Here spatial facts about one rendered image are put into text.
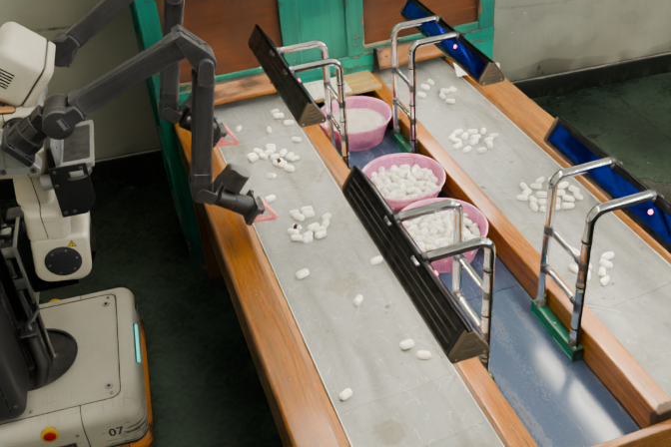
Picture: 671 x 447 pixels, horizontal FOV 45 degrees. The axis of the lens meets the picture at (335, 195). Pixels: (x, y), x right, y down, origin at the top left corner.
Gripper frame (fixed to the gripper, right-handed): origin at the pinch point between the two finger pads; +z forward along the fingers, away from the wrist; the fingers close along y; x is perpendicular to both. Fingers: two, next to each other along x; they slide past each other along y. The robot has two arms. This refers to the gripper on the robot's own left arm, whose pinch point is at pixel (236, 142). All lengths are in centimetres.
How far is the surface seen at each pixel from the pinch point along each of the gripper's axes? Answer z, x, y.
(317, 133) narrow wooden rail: 28.8, -12.0, 9.4
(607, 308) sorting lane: 60, -36, -102
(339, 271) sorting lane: 17, 1, -61
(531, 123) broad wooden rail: 81, -56, -17
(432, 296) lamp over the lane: -5, -28, -116
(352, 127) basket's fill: 41.6, -18.9, 12.5
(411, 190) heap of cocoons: 43, -21, -33
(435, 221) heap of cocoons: 43, -21, -50
